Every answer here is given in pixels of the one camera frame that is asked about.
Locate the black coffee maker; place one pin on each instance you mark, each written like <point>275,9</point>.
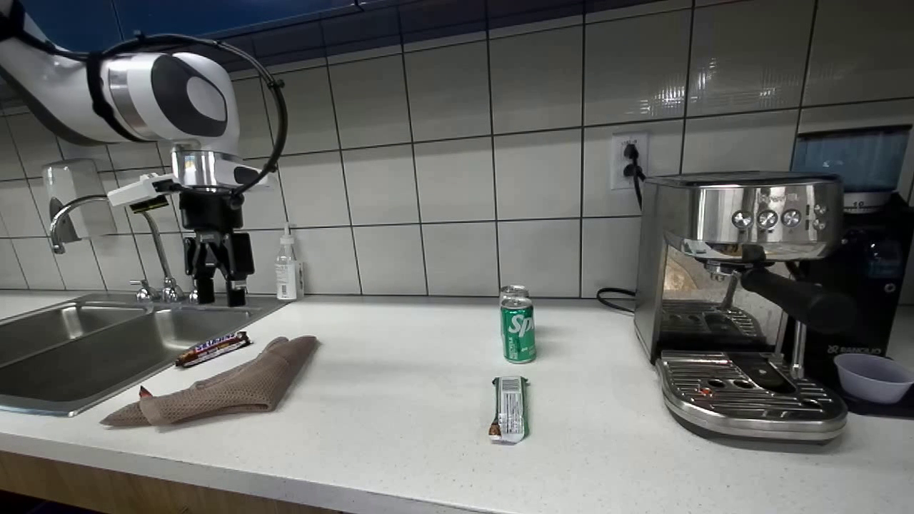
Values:
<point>869,271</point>

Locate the stainless steel espresso machine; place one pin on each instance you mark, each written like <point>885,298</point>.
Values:
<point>718,306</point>

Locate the stainless steel sink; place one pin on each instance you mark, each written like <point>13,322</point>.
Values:
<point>71,355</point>

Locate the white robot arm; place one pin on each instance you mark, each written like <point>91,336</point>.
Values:
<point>153,91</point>

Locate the lavender plastic cup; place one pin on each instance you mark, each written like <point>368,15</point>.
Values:
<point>871,378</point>

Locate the brown Snickers candy bar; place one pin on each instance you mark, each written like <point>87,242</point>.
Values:
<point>210,351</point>

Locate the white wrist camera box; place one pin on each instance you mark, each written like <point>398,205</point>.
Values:
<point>145,191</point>

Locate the white wall outlet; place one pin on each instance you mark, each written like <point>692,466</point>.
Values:
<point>622,149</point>

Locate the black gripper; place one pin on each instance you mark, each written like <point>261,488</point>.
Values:
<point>214,242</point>

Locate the green soda can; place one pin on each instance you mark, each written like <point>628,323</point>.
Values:
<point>518,323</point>

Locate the green wrapped snack bar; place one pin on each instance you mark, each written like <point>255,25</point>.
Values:
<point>508,423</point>

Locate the clear soap pump bottle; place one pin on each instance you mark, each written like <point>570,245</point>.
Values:
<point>287,271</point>

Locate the brown towel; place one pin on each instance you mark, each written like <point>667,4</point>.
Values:
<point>253,388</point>

